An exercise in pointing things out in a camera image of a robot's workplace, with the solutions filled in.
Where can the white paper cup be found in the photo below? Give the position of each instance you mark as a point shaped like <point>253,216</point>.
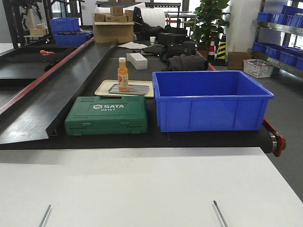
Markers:
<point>152,40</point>

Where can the beige plastic tray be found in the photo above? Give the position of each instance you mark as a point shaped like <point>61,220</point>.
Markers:
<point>106,85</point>

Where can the blue bin on conveyor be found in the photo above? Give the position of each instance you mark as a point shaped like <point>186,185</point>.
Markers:
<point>71,39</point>

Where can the green SATA tool case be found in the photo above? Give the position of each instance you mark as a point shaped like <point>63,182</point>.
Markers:
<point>92,115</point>

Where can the green potted plant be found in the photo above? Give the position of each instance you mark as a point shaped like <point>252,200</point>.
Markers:
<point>208,23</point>

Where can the white plastic basket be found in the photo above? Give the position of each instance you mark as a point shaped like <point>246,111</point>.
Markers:
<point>258,68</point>

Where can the yellow black traffic cone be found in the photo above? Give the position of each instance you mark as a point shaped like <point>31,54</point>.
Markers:
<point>220,59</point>

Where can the dark grey cloth bundle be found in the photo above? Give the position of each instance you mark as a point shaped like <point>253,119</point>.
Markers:
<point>187,63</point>

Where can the orange juice bottle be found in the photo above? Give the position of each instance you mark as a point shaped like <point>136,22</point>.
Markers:
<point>122,73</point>

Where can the large cardboard box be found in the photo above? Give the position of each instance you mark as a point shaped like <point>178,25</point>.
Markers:
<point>105,32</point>

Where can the brown cardboard box on floor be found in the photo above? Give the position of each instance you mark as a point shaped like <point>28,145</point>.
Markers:
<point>235,60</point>

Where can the white rectangular box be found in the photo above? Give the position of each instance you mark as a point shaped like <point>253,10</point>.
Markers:
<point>137,60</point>

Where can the black bag on conveyor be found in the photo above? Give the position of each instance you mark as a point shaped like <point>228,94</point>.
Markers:
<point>174,49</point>

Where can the red conveyor end bracket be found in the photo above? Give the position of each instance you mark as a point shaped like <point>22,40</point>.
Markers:
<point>278,141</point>

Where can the orange handled tool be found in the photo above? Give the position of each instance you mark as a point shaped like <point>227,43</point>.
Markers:
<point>44,52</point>

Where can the small grey metal tray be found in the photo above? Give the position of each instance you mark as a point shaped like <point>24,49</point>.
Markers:
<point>133,90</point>

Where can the green black screwdriver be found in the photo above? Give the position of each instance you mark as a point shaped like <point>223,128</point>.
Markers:
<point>46,214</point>
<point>220,214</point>

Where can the large blue plastic bin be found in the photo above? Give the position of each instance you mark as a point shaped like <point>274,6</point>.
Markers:
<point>228,100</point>

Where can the red white traffic cone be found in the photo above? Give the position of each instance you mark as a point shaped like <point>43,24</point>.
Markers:
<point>211,50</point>

